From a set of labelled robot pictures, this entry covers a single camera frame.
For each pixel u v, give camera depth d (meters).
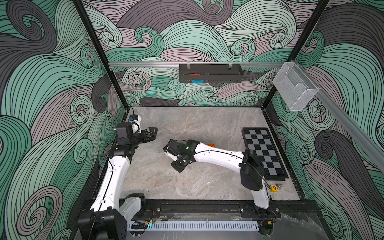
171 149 0.62
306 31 0.79
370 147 0.51
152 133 0.70
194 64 0.96
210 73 0.96
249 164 0.51
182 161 0.57
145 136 0.68
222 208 0.74
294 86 0.78
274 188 0.78
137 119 0.70
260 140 0.95
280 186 0.78
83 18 0.74
